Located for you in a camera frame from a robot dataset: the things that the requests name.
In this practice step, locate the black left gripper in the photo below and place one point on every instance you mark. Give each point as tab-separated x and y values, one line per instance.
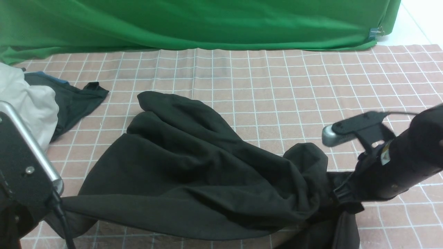
16	221

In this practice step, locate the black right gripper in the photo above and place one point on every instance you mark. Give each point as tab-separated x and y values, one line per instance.
410	158

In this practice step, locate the white garment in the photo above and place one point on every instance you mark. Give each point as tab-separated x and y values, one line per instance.
35	104

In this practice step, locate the dark gray long-sleeve top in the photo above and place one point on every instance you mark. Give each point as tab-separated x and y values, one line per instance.
181	170

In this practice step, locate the metal binder clip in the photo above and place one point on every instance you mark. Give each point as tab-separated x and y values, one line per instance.
375	33

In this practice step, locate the dark teal garment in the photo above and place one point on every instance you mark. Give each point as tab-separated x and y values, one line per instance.
74	103

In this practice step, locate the blue garment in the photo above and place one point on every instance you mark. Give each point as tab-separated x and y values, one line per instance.
53	78

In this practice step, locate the pink checkered tablecloth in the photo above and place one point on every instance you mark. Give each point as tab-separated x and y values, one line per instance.
272	99

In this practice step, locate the green backdrop cloth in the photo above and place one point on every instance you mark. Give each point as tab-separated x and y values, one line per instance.
32	29

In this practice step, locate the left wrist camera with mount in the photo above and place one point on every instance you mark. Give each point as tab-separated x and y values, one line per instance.
27	176

